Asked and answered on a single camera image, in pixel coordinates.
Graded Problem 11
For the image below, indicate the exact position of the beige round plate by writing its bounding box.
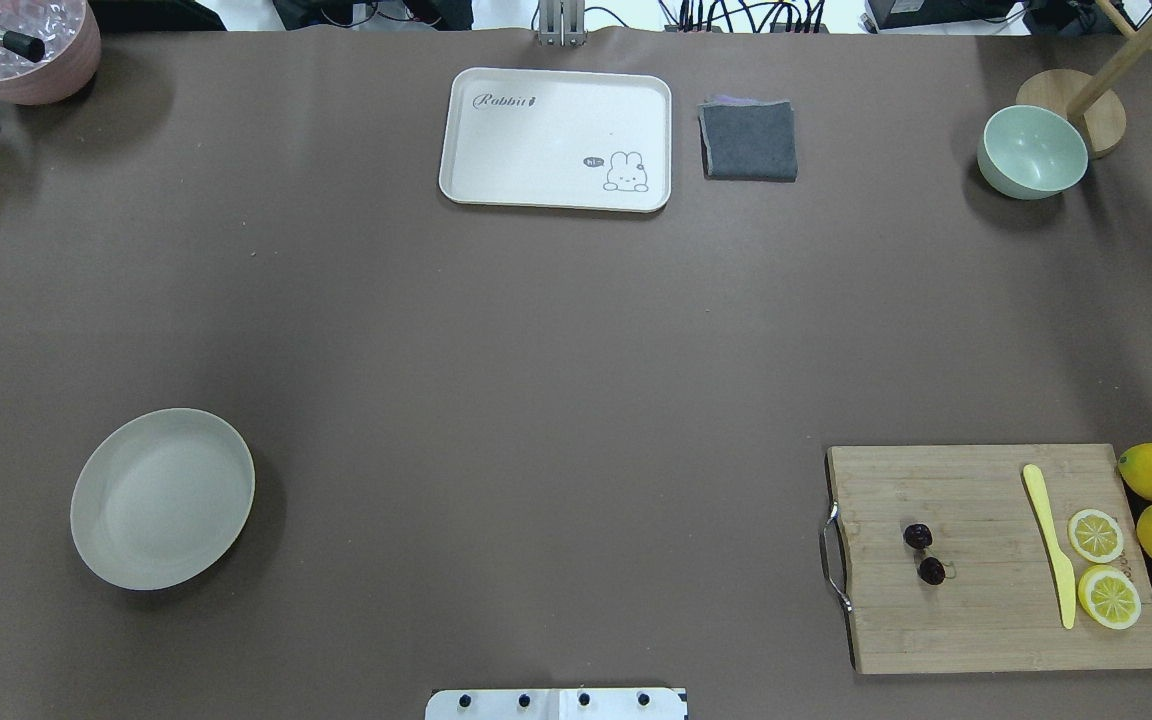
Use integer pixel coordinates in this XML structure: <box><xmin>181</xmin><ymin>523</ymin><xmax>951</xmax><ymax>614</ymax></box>
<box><xmin>69</xmin><ymin>407</ymin><xmax>256</xmax><ymax>591</ymax></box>

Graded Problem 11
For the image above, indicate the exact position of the white rabbit tray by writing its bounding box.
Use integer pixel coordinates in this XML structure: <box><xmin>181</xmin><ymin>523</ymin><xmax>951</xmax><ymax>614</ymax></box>
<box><xmin>438</xmin><ymin>67</ymin><xmax>673</xmax><ymax>213</ymax></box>

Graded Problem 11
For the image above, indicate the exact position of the dark red cherry upper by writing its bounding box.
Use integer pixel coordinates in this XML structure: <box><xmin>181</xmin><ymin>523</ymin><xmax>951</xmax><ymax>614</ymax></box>
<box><xmin>902</xmin><ymin>523</ymin><xmax>934</xmax><ymax>551</ymax></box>

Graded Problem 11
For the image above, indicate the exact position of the dark red cherry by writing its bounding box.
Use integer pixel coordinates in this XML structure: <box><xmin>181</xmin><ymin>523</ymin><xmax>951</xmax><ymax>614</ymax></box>
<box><xmin>916</xmin><ymin>556</ymin><xmax>948</xmax><ymax>585</ymax></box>
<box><xmin>902</xmin><ymin>523</ymin><xmax>934</xmax><ymax>551</ymax></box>

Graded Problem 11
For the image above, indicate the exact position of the dark red cherry lower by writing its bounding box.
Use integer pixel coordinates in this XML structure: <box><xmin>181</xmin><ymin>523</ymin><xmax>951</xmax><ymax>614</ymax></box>
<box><xmin>916</xmin><ymin>556</ymin><xmax>948</xmax><ymax>585</ymax></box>

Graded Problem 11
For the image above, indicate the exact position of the grey folded cloth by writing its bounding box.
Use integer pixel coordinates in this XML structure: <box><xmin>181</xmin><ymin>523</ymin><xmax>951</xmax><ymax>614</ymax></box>
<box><xmin>698</xmin><ymin>96</ymin><xmax>799</xmax><ymax>183</ymax></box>

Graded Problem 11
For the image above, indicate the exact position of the bamboo cutting board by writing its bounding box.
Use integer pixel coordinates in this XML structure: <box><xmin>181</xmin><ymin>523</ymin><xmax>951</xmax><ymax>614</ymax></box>
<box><xmin>820</xmin><ymin>445</ymin><xmax>1152</xmax><ymax>675</ymax></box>

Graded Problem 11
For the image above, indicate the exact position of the mint green bowl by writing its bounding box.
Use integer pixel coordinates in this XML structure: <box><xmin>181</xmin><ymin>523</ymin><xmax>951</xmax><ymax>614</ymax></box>
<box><xmin>975</xmin><ymin>105</ymin><xmax>1091</xmax><ymax>200</ymax></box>

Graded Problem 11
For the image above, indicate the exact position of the yellow plastic knife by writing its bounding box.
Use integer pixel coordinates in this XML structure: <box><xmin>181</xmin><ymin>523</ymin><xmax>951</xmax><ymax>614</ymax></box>
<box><xmin>1021</xmin><ymin>462</ymin><xmax>1078</xmax><ymax>630</ymax></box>

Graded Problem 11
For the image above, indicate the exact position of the lemon slice upper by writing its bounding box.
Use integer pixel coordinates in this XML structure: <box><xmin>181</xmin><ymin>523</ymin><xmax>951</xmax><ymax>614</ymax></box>
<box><xmin>1068</xmin><ymin>509</ymin><xmax>1126</xmax><ymax>564</ymax></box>

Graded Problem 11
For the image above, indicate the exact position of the lemon slice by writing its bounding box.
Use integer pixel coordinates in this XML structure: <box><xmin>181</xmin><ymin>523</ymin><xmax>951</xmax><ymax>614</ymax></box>
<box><xmin>1068</xmin><ymin>509</ymin><xmax>1126</xmax><ymax>564</ymax></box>
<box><xmin>1076</xmin><ymin>564</ymin><xmax>1142</xmax><ymax>632</ymax></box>

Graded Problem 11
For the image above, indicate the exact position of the wooden mug tree stand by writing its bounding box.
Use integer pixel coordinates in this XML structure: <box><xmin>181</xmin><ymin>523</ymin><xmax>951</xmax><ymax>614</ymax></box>
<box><xmin>1015</xmin><ymin>1</ymin><xmax>1152</xmax><ymax>159</ymax></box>

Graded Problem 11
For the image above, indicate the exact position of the lemon slice lower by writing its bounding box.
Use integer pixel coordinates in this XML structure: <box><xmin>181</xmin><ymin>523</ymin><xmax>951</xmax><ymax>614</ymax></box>
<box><xmin>1076</xmin><ymin>564</ymin><xmax>1142</xmax><ymax>632</ymax></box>

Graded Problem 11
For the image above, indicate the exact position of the pink bowl with ice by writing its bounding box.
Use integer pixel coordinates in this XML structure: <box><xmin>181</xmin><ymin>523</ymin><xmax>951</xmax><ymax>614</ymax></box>
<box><xmin>0</xmin><ymin>1</ymin><xmax>101</xmax><ymax>105</ymax></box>

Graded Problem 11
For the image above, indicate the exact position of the aluminium frame post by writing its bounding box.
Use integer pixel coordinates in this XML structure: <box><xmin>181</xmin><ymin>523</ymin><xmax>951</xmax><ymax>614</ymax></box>
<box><xmin>536</xmin><ymin>0</ymin><xmax>588</xmax><ymax>47</ymax></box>

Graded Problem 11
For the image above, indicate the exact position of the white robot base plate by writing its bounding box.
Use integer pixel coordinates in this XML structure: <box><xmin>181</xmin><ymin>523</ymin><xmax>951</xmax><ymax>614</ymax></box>
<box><xmin>424</xmin><ymin>687</ymin><xmax>690</xmax><ymax>719</ymax></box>

